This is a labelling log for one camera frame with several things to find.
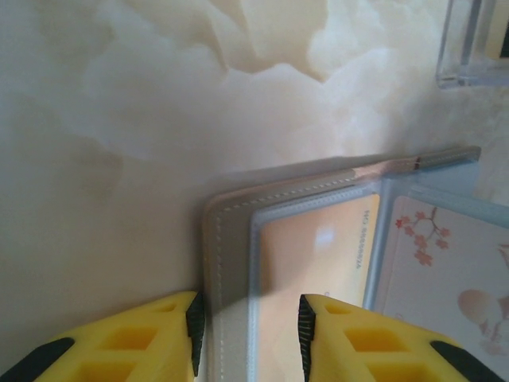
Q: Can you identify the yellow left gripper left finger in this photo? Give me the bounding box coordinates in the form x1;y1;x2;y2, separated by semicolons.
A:
14;290;206;382

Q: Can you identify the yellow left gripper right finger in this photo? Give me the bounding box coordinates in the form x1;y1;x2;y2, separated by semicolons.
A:
297;293;507;382

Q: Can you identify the gold credit card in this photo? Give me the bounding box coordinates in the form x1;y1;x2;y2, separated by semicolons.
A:
258;194;381;382

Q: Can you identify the white blossom print card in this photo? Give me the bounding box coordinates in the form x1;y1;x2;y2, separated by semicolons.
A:
371;194;509;382

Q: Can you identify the grey leather card holder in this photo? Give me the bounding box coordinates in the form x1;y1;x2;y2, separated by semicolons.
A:
200;145;509;382

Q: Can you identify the clear acrylic card box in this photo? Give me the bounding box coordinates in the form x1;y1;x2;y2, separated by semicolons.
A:
435;0;509;91

